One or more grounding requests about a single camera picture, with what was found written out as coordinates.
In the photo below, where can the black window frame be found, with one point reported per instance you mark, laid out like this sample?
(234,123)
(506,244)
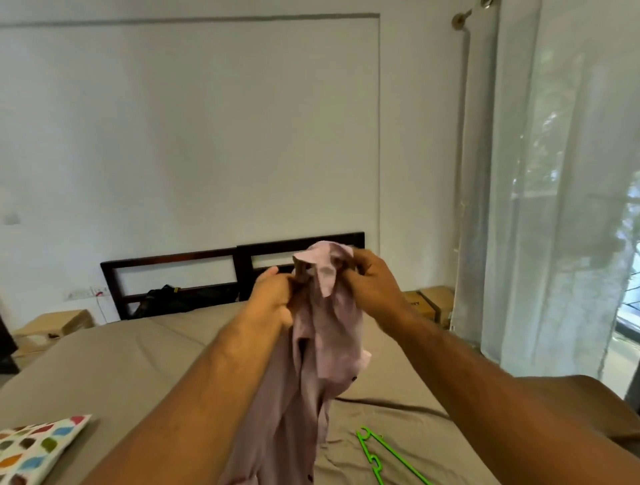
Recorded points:
(630,322)

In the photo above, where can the person's left hand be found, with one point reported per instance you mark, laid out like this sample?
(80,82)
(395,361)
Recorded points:
(272,300)

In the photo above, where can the person's left forearm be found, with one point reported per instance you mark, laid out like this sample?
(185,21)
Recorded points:
(190,420)

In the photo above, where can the pile of coloured plastic hangers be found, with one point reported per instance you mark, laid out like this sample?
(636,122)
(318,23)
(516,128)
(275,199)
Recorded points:
(367,445)

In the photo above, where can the cardboard boxes left of bed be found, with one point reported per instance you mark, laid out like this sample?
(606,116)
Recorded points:
(55,323)

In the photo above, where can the person's right forearm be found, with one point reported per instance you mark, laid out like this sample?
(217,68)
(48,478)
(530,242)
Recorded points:
(500,420)

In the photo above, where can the bed with taupe sheet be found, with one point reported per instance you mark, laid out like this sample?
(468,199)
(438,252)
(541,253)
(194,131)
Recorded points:
(120,370)

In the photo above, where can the brown chair with black legs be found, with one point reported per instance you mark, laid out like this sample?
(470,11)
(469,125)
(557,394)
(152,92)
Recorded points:
(590,405)

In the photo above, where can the sheer white curtain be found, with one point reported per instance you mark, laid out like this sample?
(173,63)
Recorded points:
(560,200)

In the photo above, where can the person's right hand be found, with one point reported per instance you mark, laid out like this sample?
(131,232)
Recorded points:
(378,292)

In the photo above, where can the white wall socket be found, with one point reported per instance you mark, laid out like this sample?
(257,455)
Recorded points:
(85,293)

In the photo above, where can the colourful leaf print pillow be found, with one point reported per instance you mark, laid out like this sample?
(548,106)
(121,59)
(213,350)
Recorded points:
(35,455)

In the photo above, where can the black bag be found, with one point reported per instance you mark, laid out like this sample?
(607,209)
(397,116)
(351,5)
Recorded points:
(170,300)

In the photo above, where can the metal curtain rod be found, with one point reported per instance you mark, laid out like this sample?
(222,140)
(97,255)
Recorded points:
(461,18)

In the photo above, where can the pink garment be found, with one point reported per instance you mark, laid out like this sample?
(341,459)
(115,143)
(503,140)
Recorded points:
(320,350)

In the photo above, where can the black slatted headboard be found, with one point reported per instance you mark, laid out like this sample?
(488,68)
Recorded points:
(243,270)

